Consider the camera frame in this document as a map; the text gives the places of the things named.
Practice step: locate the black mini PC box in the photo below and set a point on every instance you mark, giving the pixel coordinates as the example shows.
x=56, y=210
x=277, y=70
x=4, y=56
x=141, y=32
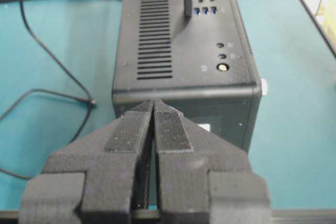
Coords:
x=195, y=56

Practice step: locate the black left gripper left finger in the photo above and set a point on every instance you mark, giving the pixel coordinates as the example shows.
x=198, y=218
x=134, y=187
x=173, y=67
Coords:
x=99, y=178

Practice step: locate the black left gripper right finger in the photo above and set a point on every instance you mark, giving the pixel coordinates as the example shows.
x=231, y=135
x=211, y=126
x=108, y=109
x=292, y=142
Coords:
x=202, y=178

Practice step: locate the yellow object behind frame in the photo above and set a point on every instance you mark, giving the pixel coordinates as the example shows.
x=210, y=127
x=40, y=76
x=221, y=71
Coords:
x=325, y=16

